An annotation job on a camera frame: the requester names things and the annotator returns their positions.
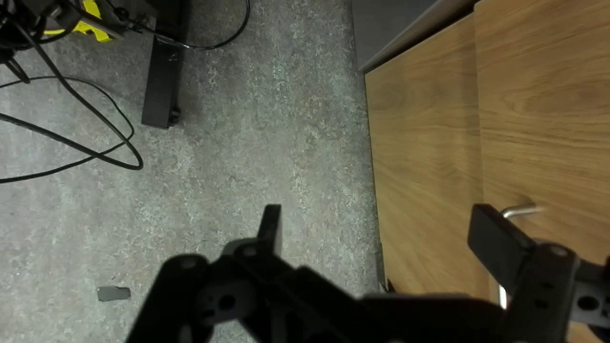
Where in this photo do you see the white drawer with wooden front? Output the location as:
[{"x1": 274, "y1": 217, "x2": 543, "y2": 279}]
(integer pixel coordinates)
[{"x1": 472, "y1": 0, "x2": 610, "y2": 343}]

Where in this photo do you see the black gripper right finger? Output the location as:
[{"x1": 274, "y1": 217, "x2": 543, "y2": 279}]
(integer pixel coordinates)
[{"x1": 467, "y1": 203, "x2": 581, "y2": 343}]

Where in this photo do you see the black floor cable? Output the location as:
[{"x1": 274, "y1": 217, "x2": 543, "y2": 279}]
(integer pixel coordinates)
[
  {"x1": 183, "y1": 0, "x2": 251, "y2": 51},
  {"x1": 0, "y1": 74, "x2": 144, "y2": 186}
]

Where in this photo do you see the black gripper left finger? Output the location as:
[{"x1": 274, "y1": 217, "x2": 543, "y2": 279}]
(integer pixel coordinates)
[{"x1": 223, "y1": 203, "x2": 295, "y2": 281}]

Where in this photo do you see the gray tape piece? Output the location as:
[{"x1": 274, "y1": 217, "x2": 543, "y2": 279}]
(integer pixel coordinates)
[{"x1": 95, "y1": 283, "x2": 133, "y2": 302}]

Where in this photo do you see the wooden lower drawer front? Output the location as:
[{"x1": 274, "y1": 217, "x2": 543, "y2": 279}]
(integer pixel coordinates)
[{"x1": 362, "y1": 13, "x2": 495, "y2": 300}]

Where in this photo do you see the yellow plastic object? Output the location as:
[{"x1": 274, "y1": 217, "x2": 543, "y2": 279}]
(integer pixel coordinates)
[{"x1": 41, "y1": 0, "x2": 118, "y2": 45}]

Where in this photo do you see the black stand leg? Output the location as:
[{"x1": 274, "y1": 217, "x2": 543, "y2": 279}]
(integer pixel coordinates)
[{"x1": 139, "y1": 0, "x2": 192, "y2": 131}]

